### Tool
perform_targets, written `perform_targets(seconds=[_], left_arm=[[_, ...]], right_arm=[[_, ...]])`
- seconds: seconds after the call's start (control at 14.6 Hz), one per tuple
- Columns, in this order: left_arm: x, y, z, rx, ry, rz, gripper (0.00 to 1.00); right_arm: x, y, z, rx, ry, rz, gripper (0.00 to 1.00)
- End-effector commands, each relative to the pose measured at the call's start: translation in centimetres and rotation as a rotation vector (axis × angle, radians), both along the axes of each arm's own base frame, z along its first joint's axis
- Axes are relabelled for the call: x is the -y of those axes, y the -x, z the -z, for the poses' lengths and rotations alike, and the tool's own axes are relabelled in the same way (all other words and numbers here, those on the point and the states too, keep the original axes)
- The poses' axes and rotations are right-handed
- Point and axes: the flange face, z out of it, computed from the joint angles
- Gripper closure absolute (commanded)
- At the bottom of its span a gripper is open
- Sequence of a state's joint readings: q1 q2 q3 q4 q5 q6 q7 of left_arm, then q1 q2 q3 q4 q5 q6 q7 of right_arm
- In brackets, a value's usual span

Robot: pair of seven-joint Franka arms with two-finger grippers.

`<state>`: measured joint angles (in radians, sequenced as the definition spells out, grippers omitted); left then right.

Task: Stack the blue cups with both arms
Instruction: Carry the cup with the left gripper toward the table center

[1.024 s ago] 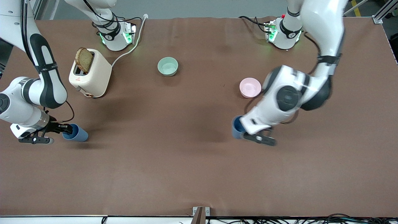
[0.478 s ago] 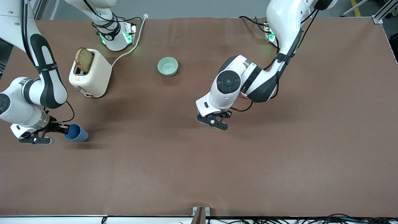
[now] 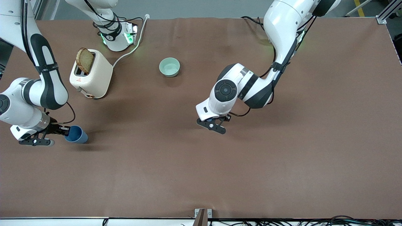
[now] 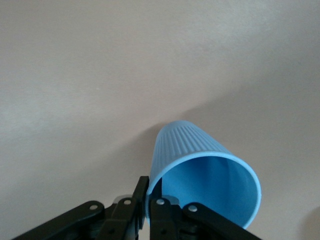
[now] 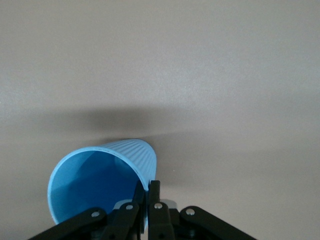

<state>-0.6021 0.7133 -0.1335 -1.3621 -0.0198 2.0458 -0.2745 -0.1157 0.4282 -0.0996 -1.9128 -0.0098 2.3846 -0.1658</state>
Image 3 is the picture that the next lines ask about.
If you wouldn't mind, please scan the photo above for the brown table cover sheet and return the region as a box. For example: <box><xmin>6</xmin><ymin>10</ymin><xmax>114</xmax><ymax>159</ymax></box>
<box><xmin>0</xmin><ymin>17</ymin><xmax>402</xmax><ymax>219</ymax></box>

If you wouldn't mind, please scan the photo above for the cream white toaster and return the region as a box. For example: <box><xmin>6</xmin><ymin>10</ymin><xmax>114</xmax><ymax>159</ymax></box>
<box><xmin>69</xmin><ymin>49</ymin><xmax>113</xmax><ymax>99</ymax></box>

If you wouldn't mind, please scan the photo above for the brown bread slice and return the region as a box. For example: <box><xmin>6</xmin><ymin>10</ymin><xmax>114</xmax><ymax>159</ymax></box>
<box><xmin>76</xmin><ymin>47</ymin><xmax>95</xmax><ymax>74</ymax></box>

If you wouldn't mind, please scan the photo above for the green bowl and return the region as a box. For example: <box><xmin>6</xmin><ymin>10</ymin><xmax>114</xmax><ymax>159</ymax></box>
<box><xmin>159</xmin><ymin>57</ymin><xmax>181</xmax><ymax>78</ymax></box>

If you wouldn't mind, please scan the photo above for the grey metal bracket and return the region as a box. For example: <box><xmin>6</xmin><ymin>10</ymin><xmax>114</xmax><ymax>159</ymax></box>
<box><xmin>194</xmin><ymin>208</ymin><xmax>213</xmax><ymax>219</ymax></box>

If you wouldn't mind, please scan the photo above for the black left base cable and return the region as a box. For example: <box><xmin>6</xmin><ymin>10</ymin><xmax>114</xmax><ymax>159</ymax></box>
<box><xmin>241</xmin><ymin>16</ymin><xmax>267</xmax><ymax>26</ymax></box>

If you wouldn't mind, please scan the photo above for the black base cable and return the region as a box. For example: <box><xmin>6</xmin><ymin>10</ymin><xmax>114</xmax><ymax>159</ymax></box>
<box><xmin>241</xmin><ymin>16</ymin><xmax>267</xmax><ymax>26</ymax></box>
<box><xmin>83</xmin><ymin>0</ymin><xmax>144</xmax><ymax>32</ymax></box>

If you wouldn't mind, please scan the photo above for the brown mount post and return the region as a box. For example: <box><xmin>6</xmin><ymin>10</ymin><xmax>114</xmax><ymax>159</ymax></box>
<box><xmin>195</xmin><ymin>209</ymin><xmax>206</xmax><ymax>226</ymax></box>

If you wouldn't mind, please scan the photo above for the white toaster power cable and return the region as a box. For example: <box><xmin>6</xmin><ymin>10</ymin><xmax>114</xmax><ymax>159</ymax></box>
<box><xmin>112</xmin><ymin>14</ymin><xmax>150</xmax><ymax>68</ymax></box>

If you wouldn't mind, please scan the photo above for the aluminium frame profile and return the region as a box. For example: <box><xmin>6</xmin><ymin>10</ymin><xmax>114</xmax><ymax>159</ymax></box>
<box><xmin>32</xmin><ymin>0</ymin><xmax>43</xmax><ymax>20</ymax></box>
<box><xmin>375</xmin><ymin>0</ymin><xmax>402</xmax><ymax>25</ymax></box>

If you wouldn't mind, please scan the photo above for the black right base cable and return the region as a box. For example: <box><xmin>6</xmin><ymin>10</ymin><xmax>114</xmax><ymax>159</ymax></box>
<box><xmin>83</xmin><ymin>0</ymin><xmax>144</xmax><ymax>32</ymax></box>

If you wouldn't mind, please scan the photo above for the black cable bundle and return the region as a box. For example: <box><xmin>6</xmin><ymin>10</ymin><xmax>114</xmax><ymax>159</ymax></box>
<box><xmin>181</xmin><ymin>215</ymin><xmax>402</xmax><ymax>226</ymax></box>

